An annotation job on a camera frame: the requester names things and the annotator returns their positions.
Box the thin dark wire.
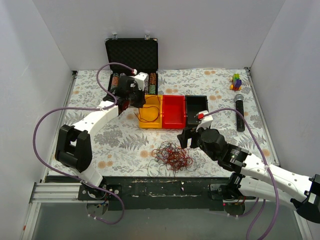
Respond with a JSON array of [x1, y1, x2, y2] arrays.
[[146, 157, 198, 179]]

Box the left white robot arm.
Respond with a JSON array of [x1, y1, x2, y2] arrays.
[[55, 72, 149, 200]]

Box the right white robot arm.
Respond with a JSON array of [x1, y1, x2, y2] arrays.
[[177, 127, 320, 224]]

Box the red plastic bin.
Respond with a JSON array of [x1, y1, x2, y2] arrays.
[[162, 95, 186, 129]]

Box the black plastic bin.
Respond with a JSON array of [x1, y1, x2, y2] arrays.
[[185, 95, 209, 127]]

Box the yellow plastic bin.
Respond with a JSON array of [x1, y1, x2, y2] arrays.
[[138, 95, 163, 129]]

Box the black microphone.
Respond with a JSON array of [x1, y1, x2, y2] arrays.
[[234, 94, 245, 132]]

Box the black poker chip case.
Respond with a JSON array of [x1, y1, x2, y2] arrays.
[[104, 38, 159, 95]]

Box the colourful toy block figure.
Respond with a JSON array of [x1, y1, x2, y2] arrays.
[[229, 73, 242, 91]]

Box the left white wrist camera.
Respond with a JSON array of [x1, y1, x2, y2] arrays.
[[132, 69, 149, 91]]

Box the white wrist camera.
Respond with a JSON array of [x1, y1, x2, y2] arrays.
[[195, 111, 213, 132], [132, 69, 149, 91]]

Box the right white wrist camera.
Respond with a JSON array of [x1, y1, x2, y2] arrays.
[[195, 111, 213, 132]]

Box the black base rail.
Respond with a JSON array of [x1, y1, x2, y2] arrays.
[[77, 176, 258, 212]]

